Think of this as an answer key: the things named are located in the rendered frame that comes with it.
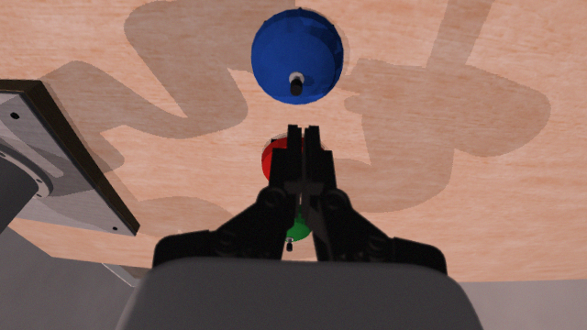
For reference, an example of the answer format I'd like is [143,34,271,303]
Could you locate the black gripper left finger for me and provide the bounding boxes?
[152,125,302,269]

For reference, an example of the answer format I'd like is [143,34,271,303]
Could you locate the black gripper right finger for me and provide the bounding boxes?
[301,126,448,275]

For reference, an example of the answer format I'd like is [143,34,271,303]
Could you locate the red dome bell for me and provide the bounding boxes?
[261,137,304,180]

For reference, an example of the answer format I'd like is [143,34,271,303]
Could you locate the green dome bell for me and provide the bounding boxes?
[285,205,311,251]

